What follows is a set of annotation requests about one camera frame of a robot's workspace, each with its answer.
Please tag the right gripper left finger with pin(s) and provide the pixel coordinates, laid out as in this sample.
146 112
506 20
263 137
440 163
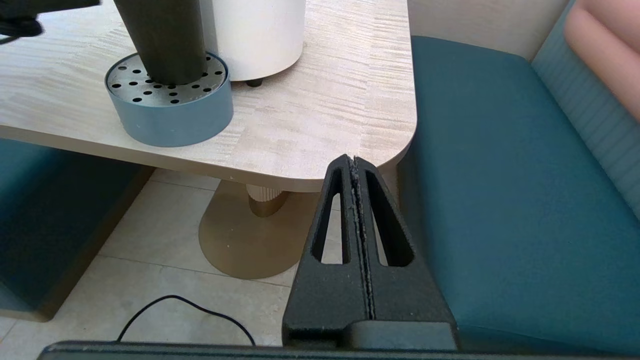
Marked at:
325 300

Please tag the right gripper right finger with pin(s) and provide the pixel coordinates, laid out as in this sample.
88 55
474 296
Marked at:
405 295

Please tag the black plastic cup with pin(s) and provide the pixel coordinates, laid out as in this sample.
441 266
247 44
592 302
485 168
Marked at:
167 40

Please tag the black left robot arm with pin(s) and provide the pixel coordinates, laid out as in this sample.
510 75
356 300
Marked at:
45 5

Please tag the dark blue bench seat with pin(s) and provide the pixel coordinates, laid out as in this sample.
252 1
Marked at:
500 200
45 215

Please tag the round grey drip tray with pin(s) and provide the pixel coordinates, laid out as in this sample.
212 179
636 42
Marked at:
170 115

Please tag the teal ribbed bench backrest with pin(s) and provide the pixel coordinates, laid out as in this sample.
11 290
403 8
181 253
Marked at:
590 110

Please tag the large clear water dispenser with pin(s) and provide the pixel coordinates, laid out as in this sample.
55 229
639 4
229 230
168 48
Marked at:
255 35

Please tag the pink bolster cushion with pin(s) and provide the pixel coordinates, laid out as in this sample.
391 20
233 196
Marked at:
610 50

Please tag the dark table pedestal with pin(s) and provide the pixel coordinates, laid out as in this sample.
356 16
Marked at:
250 235

